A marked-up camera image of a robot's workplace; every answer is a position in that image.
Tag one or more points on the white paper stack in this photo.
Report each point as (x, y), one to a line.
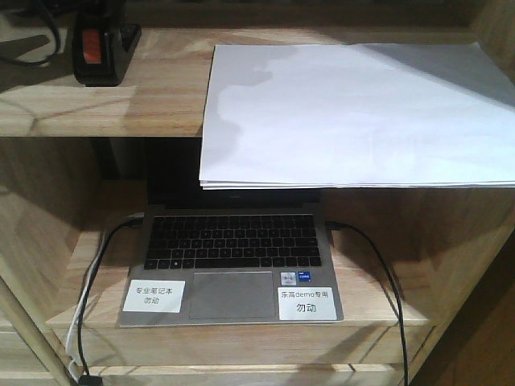
(359, 115)

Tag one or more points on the black stapler orange label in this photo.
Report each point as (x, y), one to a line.
(103, 43)

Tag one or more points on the grey laptop black keyboard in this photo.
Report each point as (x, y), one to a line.
(233, 248)

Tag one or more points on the white label sticker right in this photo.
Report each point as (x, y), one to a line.
(306, 304)

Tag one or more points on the white label sticker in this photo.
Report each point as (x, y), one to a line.
(154, 296)
(306, 304)

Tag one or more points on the white label sticker left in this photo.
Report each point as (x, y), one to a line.
(154, 296)

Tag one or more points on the wooden shelf unit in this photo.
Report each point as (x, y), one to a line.
(54, 204)

